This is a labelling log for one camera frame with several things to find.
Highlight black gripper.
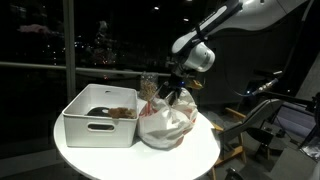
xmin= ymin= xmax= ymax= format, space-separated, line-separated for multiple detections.
xmin=159 ymin=64 xmax=192 ymax=99

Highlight white orange plastic bag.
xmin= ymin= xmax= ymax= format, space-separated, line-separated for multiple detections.
xmin=138 ymin=88 xmax=198 ymax=149

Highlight brown plush toy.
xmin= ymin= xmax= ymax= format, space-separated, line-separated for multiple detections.
xmin=108 ymin=107 xmax=136 ymax=119

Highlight black round object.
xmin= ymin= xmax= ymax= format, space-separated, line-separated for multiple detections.
xmin=87 ymin=107 xmax=109 ymax=117

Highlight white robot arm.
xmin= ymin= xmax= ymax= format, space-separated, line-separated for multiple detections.
xmin=158 ymin=0 xmax=309 ymax=99

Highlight clear bag of snacks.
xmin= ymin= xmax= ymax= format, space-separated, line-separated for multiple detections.
xmin=139 ymin=72 xmax=158 ymax=101

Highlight white plastic basket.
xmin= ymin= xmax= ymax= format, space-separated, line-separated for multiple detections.
xmin=62 ymin=84 xmax=139 ymax=148

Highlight wooden folding chair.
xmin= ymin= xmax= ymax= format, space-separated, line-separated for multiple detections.
xmin=208 ymin=99 xmax=283 ymax=180

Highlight window handrail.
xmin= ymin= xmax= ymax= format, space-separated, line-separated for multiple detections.
xmin=0 ymin=61 xmax=170 ymax=77

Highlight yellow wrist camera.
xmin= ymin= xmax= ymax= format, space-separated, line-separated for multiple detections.
xmin=186 ymin=80 xmax=203 ymax=90

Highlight window frame post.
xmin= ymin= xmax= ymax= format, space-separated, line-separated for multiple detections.
xmin=63 ymin=0 xmax=76 ymax=102

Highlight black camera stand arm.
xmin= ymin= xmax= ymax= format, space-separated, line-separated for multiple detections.
xmin=261 ymin=92 xmax=320 ymax=112

